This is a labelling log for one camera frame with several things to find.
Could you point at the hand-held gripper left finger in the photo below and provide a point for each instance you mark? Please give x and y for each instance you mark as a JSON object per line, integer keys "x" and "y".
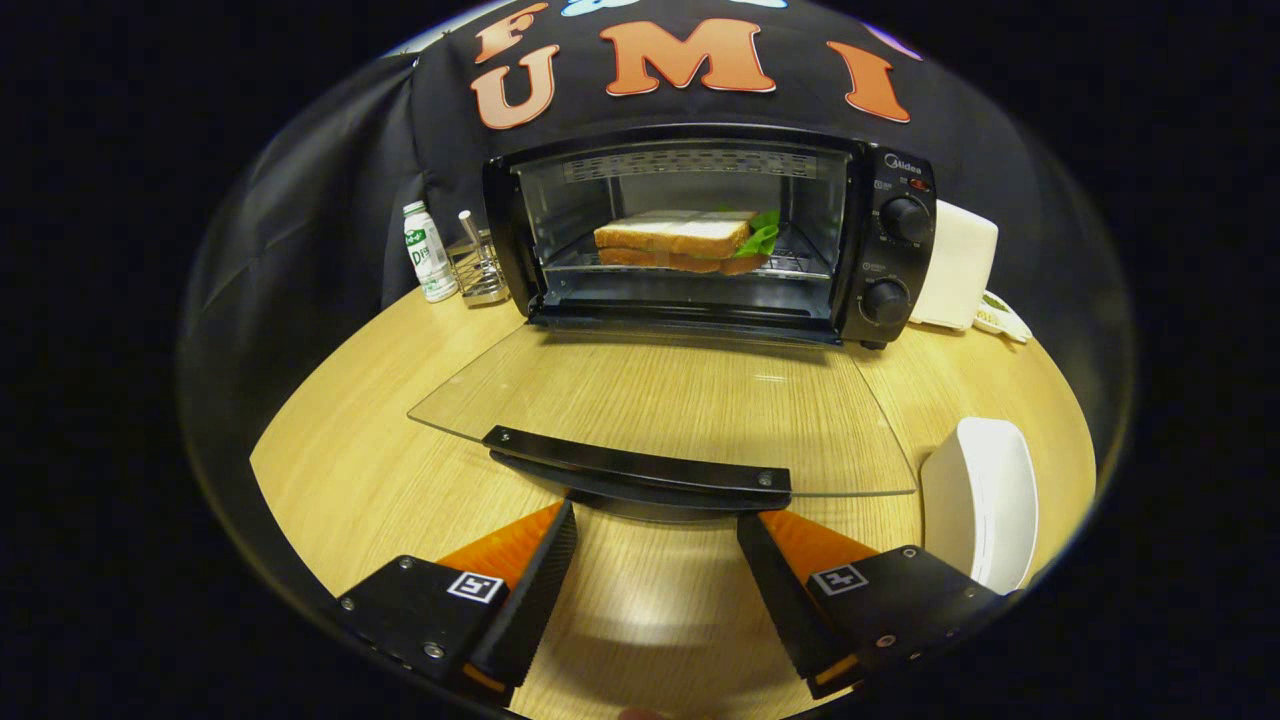
{"x": 535, "y": 600}

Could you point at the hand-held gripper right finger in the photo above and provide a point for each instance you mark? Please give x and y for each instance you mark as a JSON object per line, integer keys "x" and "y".
{"x": 780, "y": 600}

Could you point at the black toaster oven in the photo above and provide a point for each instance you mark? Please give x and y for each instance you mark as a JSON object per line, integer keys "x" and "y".
{"x": 885, "y": 260}

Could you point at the lettuce sandwich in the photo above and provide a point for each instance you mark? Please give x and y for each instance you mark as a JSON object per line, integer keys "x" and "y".
{"x": 680, "y": 238}

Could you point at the white pop-up toaster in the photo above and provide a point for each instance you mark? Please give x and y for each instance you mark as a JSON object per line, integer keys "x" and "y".
{"x": 960, "y": 265}

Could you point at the white rectangular plate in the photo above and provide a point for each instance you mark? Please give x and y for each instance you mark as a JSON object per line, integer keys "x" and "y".
{"x": 985, "y": 500}

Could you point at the white divided condiment dish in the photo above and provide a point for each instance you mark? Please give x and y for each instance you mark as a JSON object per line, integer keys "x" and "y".
{"x": 1002, "y": 318}

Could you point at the small white drink bottle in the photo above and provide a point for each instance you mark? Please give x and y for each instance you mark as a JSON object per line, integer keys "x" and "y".
{"x": 430, "y": 255}

